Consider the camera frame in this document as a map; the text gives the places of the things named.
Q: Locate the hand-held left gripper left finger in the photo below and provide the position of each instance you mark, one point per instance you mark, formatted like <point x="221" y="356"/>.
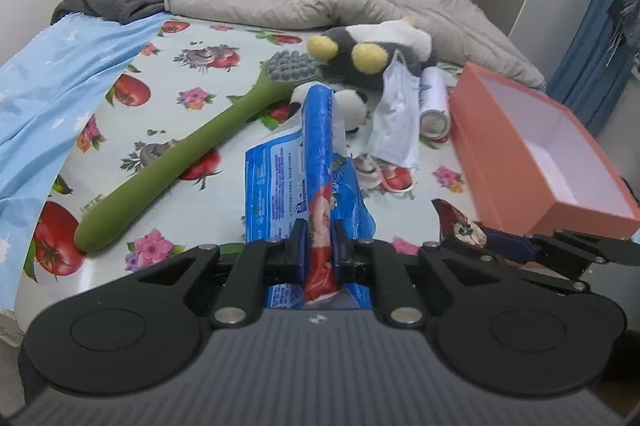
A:
<point x="299" y="256"/>

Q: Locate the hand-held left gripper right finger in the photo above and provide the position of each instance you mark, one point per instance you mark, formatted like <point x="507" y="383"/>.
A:
<point x="341" y="256"/>

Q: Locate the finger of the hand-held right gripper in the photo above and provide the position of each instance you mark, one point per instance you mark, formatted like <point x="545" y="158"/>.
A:
<point x="507" y="247"/>
<point x="525" y="271"/>

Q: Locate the dark brown snack packet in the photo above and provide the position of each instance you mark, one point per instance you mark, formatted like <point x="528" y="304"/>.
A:
<point x="462" y="228"/>

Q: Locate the blue plastic packet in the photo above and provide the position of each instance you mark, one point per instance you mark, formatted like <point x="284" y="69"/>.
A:
<point x="280" y="186"/>

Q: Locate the pink cardboard box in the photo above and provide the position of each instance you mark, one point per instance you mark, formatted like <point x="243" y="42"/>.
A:
<point x="500" y="165"/>

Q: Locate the white face mask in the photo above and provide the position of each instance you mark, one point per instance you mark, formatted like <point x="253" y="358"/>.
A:
<point x="397" y="120"/>

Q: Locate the small panda plush toy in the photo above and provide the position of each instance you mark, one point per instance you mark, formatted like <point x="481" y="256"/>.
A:
<point x="350" y="105"/>

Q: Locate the white spray can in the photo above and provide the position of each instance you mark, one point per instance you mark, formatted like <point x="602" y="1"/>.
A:
<point x="432" y="105"/>

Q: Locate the blue curtain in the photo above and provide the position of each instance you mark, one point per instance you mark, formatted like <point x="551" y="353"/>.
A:
<point x="585" y="55"/>

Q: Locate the tomato print tablecloth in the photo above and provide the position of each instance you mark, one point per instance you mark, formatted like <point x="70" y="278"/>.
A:
<point x="215" y="70"/>

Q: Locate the grey penguin plush toy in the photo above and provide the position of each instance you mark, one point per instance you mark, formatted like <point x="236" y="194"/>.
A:
<point x="345" y="38"/>

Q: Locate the hanging grey clothes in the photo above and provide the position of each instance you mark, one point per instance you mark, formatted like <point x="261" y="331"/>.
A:
<point x="627" y="5"/>

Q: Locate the light blue bed sheet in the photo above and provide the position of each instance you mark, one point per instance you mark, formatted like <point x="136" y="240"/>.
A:
<point x="50" y="75"/>

